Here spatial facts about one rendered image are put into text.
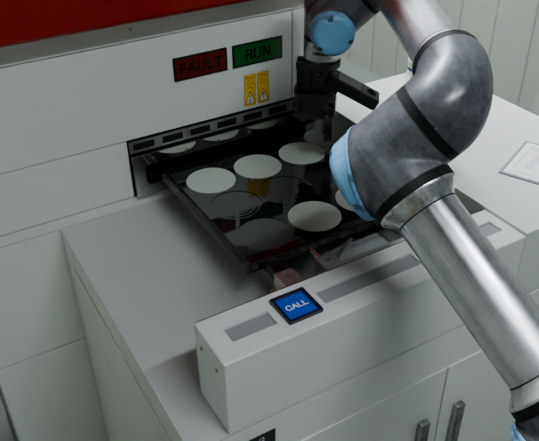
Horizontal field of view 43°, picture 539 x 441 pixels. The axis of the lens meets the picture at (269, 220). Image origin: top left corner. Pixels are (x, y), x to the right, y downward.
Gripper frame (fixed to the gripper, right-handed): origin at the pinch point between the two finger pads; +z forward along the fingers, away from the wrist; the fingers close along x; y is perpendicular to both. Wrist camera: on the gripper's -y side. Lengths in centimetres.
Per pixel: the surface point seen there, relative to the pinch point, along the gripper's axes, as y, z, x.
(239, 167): 18.2, 1.3, 7.6
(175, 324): 23, 9, 47
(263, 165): 13.3, 1.3, 6.4
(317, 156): 2.5, 1.3, 1.2
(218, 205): 19.9, 1.4, 22.1
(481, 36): -63, 46, -204
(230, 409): 9, 4, 68
